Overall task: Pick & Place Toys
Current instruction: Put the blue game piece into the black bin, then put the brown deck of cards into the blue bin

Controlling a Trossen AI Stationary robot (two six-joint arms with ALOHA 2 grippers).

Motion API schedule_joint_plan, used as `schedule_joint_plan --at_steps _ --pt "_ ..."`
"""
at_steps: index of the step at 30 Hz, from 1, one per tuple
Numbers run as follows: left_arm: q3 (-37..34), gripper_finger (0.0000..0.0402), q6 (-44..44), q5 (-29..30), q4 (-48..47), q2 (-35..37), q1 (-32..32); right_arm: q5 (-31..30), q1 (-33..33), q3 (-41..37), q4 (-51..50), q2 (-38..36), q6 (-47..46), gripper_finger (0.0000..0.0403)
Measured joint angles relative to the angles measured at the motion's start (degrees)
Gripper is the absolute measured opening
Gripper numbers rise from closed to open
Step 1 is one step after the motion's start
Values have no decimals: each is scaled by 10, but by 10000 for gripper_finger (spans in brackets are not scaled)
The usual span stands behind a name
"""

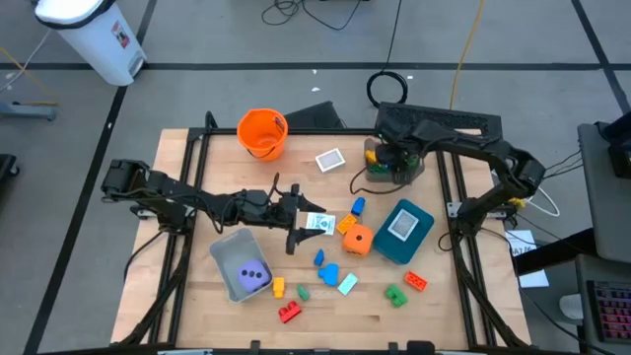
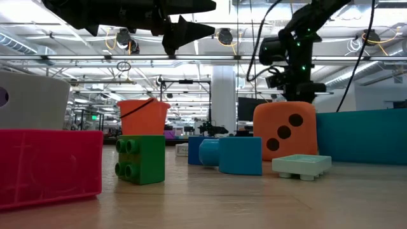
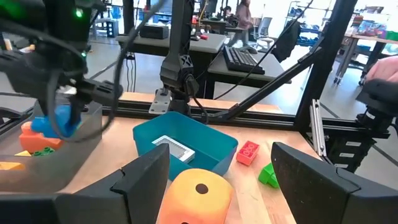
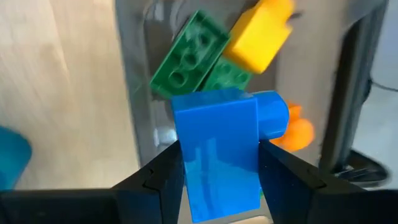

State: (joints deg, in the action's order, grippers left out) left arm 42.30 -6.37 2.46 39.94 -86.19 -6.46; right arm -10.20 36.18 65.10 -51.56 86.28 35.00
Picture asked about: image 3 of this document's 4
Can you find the small yellow block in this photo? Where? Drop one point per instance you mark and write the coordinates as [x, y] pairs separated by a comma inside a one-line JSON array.
[[23, 154]]

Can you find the bright green stepped brick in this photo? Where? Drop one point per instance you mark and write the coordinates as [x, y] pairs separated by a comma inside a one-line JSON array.
[[268, 177]]

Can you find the background work table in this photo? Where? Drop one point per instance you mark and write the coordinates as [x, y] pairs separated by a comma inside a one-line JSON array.
[[373, 39]]

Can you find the large blue toy block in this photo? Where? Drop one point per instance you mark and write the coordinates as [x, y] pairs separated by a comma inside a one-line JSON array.
[[62, 119]]

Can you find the black keyboard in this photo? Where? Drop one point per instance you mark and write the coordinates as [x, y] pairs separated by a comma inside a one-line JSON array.
[[242, 60]]

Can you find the black aluminium table frame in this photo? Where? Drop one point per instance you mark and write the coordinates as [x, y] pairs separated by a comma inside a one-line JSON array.
[[326, 62]]

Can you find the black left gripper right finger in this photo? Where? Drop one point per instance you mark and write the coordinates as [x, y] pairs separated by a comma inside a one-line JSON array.
[[326, 199]]

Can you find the person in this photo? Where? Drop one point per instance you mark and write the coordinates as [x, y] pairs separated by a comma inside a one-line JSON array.
[[244, 18]]

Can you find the orange toy block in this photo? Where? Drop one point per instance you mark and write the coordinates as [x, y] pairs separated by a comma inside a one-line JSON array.
[[37, 143]]

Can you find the green rectangular toy brick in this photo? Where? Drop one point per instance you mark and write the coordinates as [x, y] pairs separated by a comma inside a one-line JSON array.
[[43, 152]]

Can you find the silver aluminium rail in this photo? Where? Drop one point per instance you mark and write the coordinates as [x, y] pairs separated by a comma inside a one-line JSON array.
[[317, 127]]

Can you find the silver mounting plate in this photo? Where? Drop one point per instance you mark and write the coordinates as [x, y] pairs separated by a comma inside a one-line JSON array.
[[160, 104]]

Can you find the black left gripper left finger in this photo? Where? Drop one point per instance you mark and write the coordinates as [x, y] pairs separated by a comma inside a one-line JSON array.
[[140, 193]]

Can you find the orange-red studded brick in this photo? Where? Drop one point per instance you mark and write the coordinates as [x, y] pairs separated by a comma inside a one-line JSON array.
[[247, 153]]

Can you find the black electronic device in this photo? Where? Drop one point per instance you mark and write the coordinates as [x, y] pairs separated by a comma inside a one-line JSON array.
[[154, 31]]

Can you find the dark translucent plastic bin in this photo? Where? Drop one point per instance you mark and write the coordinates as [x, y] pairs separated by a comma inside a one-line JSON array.
[[62, 168]]

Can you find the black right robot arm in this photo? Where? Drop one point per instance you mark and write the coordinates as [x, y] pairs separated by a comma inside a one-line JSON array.
[[178, 68]]

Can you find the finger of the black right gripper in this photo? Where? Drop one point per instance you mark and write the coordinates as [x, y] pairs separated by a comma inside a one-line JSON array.
[[75, 109]]

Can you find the white framed card box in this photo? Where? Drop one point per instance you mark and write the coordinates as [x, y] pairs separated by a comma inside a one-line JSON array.
[[175, 149]]

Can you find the orange soft die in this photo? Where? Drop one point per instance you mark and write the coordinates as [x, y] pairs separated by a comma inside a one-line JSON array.
[[192, 205]]

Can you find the grey desk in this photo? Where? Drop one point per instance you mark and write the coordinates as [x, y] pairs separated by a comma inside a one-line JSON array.
[[278, 70], [202, 43]]

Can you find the grey office chair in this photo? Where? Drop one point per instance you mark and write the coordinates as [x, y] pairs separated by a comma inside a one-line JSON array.
[[264, 29]]

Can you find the teal plastic bin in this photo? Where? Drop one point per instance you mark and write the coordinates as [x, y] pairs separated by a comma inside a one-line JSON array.
[[211, 146]]

